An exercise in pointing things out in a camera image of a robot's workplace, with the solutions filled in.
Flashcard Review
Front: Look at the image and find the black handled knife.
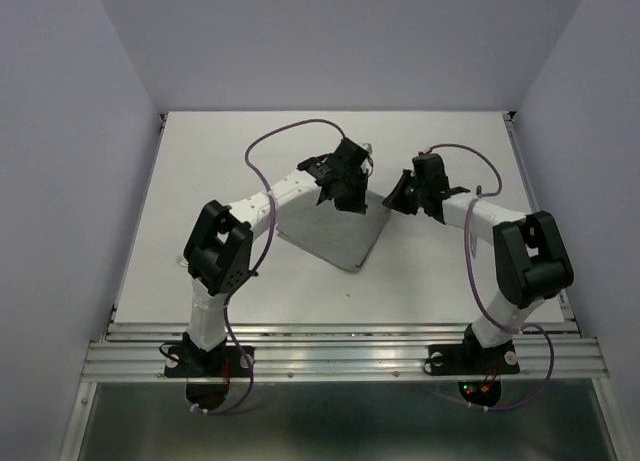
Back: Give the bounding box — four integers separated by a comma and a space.
468, 185, 483, 259

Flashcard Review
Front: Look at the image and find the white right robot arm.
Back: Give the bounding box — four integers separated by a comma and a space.
383, 150, 574, 371

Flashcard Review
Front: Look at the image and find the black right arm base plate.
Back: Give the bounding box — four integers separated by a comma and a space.
422, 342, 520, 377

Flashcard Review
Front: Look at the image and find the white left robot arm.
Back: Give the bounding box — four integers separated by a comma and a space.
183, 138, 372, 375

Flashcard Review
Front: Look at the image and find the grey cloth napkin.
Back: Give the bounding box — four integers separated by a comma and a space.
277, 191, 391, 273

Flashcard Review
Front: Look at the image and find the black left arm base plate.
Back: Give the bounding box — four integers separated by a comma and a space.
159, 344, 250, 379

